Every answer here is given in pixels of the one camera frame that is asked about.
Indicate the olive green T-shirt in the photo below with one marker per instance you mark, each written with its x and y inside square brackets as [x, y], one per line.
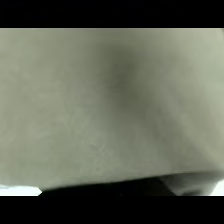
[100, 116]

